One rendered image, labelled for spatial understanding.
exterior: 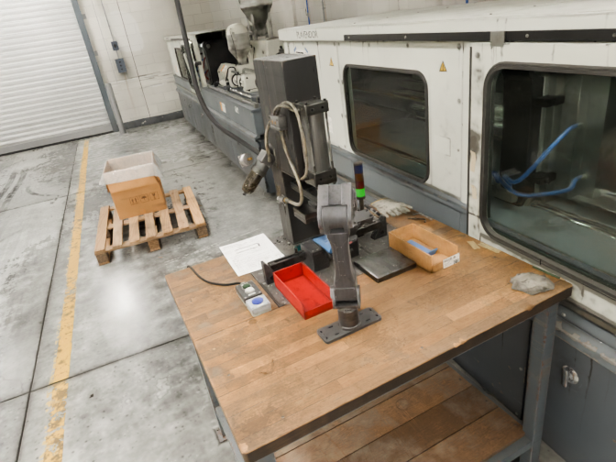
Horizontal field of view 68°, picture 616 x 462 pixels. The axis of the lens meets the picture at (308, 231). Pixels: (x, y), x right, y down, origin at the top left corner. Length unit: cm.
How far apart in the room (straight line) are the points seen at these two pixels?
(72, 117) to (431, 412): 961
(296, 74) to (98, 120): 924
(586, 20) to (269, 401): 129
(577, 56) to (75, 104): 989
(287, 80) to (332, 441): 140
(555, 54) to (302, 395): 117
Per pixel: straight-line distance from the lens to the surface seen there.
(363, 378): 127
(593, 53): 147
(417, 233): 186
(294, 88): 160
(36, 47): 1063
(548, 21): 157
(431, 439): 202
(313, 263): 170
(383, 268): 167
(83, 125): 1071
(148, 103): 1073
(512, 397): 226
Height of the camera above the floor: 179
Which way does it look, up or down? 26 degrees down
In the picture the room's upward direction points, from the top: 9 degrees counter-clockwise
